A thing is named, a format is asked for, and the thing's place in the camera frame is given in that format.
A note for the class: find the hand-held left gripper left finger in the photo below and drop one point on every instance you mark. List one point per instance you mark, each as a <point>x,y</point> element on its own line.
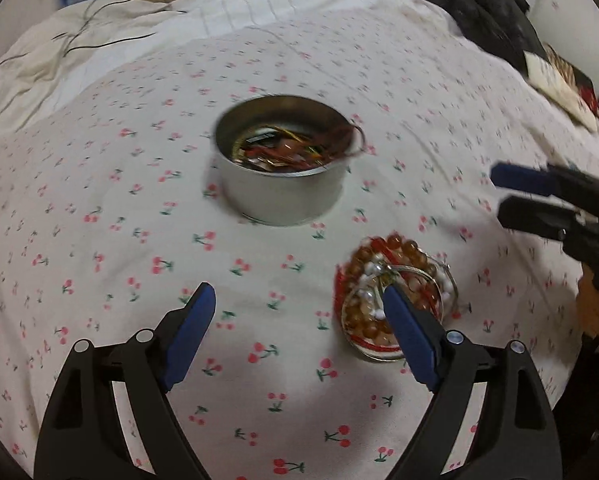
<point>194,330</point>

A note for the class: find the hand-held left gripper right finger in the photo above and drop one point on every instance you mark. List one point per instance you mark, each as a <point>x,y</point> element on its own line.
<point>409,335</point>

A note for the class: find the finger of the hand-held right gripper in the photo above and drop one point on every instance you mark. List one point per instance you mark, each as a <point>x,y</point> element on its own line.
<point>534,217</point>
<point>522,180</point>

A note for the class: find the round silver metal tin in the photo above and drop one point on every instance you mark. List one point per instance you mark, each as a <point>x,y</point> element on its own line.
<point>279,195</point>

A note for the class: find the tangle of colourful jewelry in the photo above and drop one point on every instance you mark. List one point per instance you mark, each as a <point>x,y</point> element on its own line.
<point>289,152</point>

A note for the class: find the person's right hand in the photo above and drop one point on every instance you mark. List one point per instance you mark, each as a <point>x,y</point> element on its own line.
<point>593,305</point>

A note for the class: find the cherry print bed sheet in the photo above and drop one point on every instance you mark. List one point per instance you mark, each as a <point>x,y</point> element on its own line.
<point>129,185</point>

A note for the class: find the black jacket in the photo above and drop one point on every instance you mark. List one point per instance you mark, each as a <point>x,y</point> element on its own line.
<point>489,5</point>

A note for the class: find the cream striped duvet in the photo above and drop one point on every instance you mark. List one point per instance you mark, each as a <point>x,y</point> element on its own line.
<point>279,5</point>

